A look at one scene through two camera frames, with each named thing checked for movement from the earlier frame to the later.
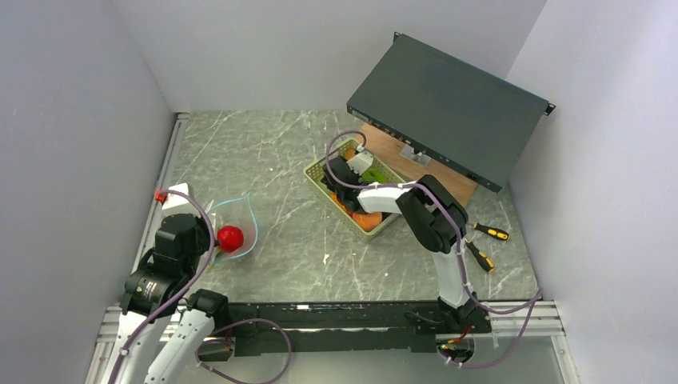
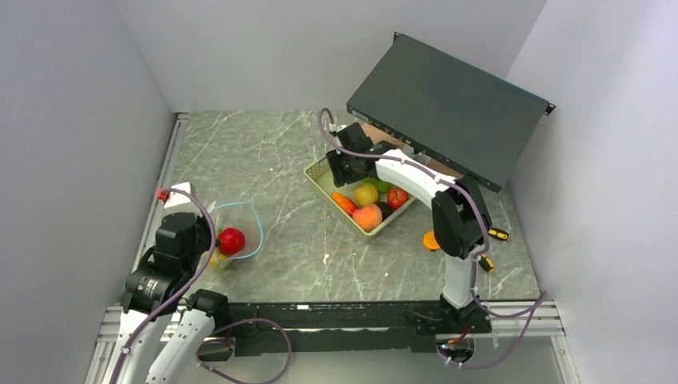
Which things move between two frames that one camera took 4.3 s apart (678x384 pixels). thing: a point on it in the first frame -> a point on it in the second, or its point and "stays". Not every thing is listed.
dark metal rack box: [470, 119] stays
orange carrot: [334, 196] stays
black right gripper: [325, 181] -> [335, 158]
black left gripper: [201, 223] stays
